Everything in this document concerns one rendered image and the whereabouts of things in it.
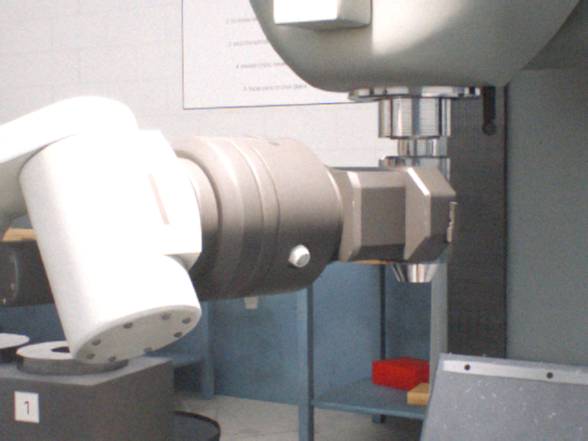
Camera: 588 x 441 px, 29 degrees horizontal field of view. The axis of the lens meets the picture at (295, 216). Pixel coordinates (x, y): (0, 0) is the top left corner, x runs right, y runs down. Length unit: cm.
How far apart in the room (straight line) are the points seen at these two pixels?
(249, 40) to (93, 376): 509
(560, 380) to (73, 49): 580
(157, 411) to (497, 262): 36
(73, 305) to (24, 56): 648
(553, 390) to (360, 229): 49
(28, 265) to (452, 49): 26
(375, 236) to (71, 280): 18
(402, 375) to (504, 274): 400
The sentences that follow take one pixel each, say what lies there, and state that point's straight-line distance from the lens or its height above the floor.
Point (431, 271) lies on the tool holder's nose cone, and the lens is 71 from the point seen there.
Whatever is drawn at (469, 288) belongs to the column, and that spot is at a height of 114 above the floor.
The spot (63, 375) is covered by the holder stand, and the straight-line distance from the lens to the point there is 90.
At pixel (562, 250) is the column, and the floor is 118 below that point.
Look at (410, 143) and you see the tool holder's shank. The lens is 71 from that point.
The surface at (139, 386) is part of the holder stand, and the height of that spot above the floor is 109.
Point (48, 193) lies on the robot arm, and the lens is 55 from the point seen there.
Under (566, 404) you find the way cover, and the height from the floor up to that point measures 104.
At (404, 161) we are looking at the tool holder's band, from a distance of 70.
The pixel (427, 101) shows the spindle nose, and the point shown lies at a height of 130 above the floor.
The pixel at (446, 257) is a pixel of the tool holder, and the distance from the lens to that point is 71.
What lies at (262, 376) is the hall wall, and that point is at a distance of 597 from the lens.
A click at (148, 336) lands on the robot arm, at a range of 55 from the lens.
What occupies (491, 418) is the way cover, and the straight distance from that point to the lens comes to 109.
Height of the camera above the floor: 127
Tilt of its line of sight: 3 degrees down
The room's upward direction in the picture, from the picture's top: straight up
